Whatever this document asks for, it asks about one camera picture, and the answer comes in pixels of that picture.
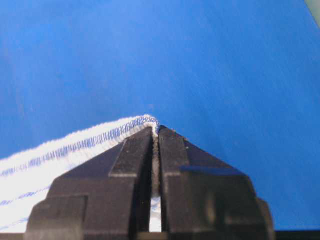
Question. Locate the white blue striped towel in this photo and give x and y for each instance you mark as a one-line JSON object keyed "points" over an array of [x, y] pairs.
{"points": [[26, 176]]}

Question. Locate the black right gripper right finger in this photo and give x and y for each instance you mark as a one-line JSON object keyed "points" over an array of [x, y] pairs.
{"points": [[204, 198]]}

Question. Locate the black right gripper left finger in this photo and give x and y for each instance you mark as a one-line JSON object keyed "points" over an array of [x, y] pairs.
{"points": [[106, 198]]}

